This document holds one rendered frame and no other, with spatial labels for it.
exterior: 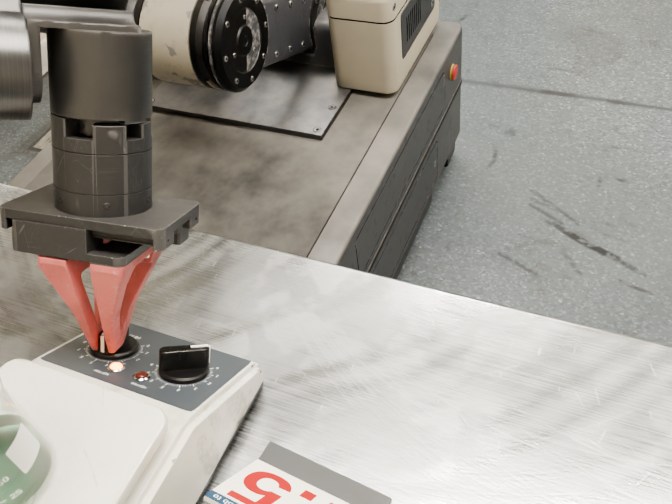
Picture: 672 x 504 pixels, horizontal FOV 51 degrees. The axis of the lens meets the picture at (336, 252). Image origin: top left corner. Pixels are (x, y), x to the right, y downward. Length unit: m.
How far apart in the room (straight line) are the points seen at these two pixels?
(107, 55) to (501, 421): 0.33
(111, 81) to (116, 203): 0.07
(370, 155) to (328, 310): 0.75
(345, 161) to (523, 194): 0.59
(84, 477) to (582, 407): 0.31
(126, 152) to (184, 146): 0.95
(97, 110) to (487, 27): 1.96
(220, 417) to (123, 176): 0.16
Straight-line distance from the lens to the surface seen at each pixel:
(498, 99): 2.00
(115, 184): 0.42
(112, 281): 0.43
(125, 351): 0.49
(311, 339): 0.53
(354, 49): 1.35
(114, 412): 0.42
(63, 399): 0.44
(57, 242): 0.44
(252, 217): 1.19
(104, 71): 0.41
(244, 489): 0.45
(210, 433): 0.45
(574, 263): 1.58
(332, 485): 0.46
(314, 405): 0.50
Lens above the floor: 1.18
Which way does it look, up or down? 47 degrees down
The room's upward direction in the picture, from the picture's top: 9 degrees counter-clockwise
